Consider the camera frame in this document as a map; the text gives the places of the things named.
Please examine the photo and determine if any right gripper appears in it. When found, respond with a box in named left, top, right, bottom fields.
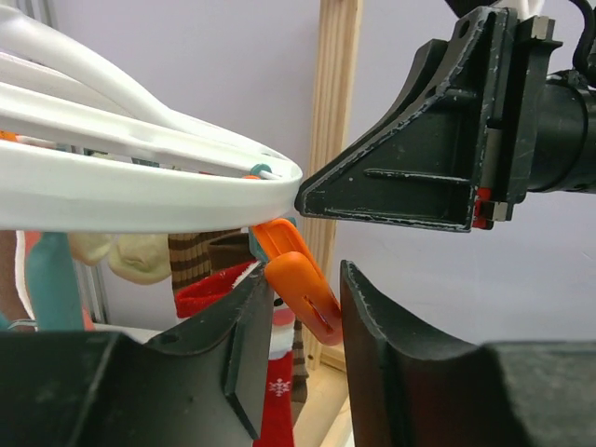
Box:
left=294, top=7, right=562, bottom=232

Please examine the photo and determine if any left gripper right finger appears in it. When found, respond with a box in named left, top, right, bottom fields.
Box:
left=340, top=261, right=595, bottom=446

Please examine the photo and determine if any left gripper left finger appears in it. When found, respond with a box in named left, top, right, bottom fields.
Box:
left=1, top=274, right=272, bottom=446

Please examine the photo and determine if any red santa sock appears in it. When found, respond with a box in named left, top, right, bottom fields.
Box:
left=174, top=261, right=295, bottom=446

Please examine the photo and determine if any brown striped sock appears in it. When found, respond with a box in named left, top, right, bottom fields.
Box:
left=169, top=229, right=308, bottom=407

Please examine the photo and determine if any salmon pink cloth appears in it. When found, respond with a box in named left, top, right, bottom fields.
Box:
left=1, top=230, right=94, bottom=332

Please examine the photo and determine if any white round clip hanger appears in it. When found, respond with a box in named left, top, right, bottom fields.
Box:
left=1, top=1, right=303, bottom=234

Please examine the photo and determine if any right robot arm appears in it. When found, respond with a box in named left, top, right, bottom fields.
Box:
left=294, top=1, right=595, bottom=232

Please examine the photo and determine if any wooden hanger stand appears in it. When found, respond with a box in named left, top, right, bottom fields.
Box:
left=294, top=1, right=363, bottom=446

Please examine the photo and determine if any beige hanging sock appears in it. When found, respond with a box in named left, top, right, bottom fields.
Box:
left=67, top=233, right=171, bottom=285

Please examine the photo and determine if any large orange clothes peg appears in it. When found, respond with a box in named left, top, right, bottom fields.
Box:
left=251, top=218, right=343, bottom=346

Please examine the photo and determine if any teal clothes peg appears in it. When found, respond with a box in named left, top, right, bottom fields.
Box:
left=25, top=232, right=85, bottom=331

